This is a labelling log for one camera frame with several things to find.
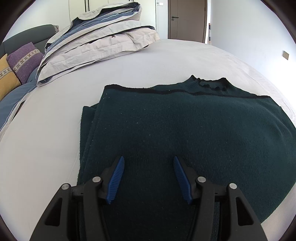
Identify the dark green knit sweater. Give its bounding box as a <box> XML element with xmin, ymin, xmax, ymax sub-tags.
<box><xmin>78</xmin><ymin>76</ymin><xmax>295</xmax><ymax>240</ymax></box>

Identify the white bed sheet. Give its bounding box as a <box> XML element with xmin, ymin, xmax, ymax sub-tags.
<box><xmin>1</xmin><ymin>40</ymin><xmax>295</xmax><ymax>240</ymax></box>

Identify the blue pillow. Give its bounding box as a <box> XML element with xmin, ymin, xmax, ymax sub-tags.
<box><xmin>1</xmin><ymin>67</ymin><xmax>38</xmax><ymax>135</ymax></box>

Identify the yellow patterned cushion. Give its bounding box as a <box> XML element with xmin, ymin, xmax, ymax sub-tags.
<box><xmin>0</xmin><ymin>54</ymin><xmax>21</xmax><ymax>100</ymax></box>

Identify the purple patterned cushion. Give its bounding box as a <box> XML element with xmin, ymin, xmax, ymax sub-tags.
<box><xmin>6</xmin><ymin>42</ymin><xmax>43</xmax><ymax>84</ymax></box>

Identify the folded grey blue duvet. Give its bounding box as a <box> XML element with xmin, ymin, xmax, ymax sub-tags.
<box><xmin>37</xmin><ymin>1</ymin><xmax>159</xmax><ymax>86</ymax></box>

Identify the brown wooden door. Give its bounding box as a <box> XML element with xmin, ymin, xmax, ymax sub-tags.
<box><xmin>168</xmin><ymin>0</ymin><xmax>208</xmax><ymax>43</ymax></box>

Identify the white wardrobe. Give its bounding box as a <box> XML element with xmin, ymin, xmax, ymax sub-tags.
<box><xmin>84</xmin><ymin>0</ymin><xmax>170</xmax><ymax>40</ymax></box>

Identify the upper wall switch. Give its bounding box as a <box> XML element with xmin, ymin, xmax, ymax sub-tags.
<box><xmin>282</xmin><ymin>51</ymin><xmax>289</xmax><ymax>60</ymax></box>

